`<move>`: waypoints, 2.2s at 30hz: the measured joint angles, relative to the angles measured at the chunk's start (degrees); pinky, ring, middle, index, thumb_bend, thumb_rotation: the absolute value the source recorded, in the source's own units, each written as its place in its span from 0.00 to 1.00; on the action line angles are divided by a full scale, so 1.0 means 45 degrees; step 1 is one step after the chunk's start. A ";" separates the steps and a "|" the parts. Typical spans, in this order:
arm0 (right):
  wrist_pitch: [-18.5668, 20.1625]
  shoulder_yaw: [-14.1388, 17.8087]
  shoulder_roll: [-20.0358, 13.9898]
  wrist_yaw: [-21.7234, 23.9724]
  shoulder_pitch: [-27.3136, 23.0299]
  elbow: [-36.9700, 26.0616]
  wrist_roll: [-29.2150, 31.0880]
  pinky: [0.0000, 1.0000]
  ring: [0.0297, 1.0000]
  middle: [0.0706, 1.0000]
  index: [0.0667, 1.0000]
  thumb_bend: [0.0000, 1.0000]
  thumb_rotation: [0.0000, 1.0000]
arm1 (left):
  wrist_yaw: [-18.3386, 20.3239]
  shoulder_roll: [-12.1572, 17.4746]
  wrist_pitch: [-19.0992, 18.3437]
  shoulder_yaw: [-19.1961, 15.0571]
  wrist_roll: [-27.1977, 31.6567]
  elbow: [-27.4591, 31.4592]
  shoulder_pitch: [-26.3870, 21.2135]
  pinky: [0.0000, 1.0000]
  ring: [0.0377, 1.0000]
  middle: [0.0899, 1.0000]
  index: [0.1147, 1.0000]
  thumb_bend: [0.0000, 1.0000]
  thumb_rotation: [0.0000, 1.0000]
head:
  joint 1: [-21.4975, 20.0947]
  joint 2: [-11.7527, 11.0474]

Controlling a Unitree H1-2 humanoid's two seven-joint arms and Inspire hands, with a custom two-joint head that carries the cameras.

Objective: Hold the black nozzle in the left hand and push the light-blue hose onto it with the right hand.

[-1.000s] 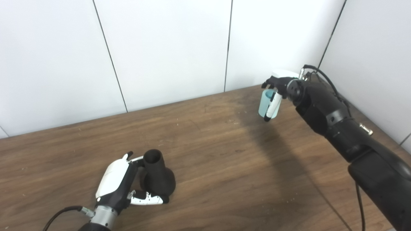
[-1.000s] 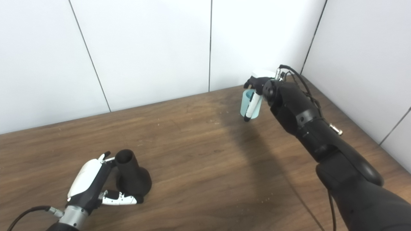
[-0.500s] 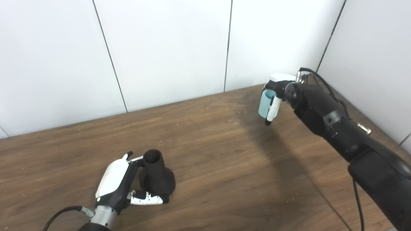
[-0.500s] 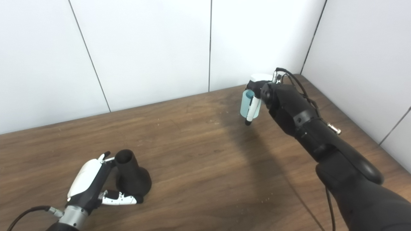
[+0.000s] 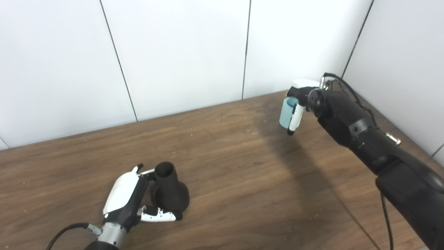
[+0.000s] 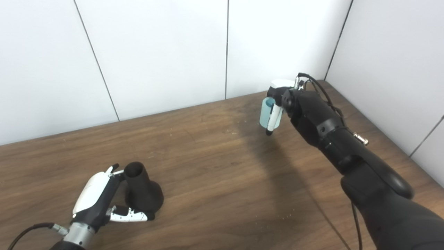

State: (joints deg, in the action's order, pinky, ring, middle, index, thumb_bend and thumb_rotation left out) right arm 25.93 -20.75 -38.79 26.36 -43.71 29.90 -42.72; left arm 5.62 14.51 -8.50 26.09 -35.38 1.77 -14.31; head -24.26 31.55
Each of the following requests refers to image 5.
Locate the white and black left hand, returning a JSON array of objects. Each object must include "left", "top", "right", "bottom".
[{"left": 102, "top": 163, "right": 182, "bottom": 233}]

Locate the white and black right hand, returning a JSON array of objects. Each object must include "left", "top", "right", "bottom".
[{"left": 285, "top": 79, "right": 321, "bottom": 136}]

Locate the light blue cylinder cup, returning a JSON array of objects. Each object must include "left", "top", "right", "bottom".
[{"left": 279, "top": 97, "right": 299, "bottom": 128}]

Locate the black nozzle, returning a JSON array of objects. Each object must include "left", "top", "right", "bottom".
[{"left": 151, "top": 161, "right": 190, "bottom": 217}]

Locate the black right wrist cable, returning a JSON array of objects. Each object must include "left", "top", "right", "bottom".
[{"left": 319, "top": 72, "right": 395, "bottom": 250}]

